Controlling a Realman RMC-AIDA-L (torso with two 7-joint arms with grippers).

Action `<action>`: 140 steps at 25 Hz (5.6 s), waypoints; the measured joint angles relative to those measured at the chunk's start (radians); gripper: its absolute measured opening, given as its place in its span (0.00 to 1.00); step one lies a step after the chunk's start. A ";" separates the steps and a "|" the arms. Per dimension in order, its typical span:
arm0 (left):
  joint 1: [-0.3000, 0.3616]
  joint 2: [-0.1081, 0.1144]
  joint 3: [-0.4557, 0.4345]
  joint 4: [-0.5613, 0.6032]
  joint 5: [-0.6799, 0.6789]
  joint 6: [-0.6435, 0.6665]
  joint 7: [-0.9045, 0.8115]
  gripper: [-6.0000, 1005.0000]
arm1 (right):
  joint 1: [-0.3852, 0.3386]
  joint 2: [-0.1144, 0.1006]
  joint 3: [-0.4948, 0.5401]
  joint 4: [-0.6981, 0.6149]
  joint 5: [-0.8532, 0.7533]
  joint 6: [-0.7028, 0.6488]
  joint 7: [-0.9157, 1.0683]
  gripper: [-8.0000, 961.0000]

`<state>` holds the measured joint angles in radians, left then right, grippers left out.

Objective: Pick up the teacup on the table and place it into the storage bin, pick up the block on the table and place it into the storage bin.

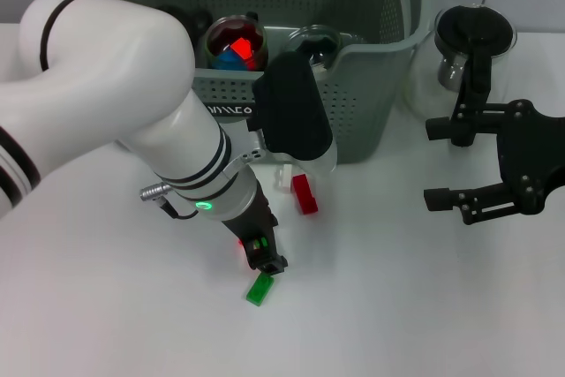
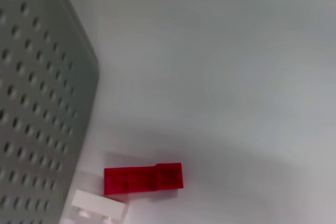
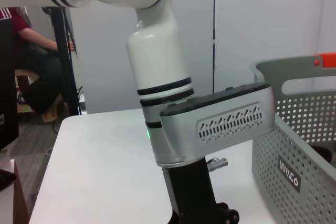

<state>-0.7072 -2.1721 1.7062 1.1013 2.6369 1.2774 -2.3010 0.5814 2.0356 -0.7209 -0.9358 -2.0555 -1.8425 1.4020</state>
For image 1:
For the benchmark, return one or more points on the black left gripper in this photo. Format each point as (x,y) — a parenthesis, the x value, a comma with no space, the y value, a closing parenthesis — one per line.
(258,213)

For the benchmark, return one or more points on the glass jar with teal bricks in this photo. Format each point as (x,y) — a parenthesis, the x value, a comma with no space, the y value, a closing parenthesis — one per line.
(322,41)

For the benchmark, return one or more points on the grey-green perforated storage bin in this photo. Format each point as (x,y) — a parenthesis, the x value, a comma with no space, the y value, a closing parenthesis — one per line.
(353,107)

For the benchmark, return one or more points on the dark red toy brick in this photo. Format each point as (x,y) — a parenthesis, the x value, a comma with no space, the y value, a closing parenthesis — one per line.
(305,193)

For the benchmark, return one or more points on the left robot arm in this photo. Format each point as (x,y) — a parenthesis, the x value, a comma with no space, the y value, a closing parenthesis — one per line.
(110,85)

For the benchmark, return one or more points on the large red toy brick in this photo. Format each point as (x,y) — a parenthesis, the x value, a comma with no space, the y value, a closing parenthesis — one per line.
(242,48)

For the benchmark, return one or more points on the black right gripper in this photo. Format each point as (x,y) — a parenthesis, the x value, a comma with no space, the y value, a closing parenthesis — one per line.
(529,152)

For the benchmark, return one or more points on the black clay teapot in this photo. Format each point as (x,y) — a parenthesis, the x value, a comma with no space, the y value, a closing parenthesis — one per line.
(202,19)

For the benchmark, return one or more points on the blue toy brick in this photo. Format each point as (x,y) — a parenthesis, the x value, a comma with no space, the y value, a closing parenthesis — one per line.
(226,61)

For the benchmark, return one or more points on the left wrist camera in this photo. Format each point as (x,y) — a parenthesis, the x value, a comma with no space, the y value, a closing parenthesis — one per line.
(296,116)

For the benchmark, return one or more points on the glass teacup with black holder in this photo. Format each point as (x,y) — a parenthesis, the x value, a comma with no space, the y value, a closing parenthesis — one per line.
(220,32)

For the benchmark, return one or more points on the white toy brick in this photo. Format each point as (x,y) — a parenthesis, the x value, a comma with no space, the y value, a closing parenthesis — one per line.
(284,178)

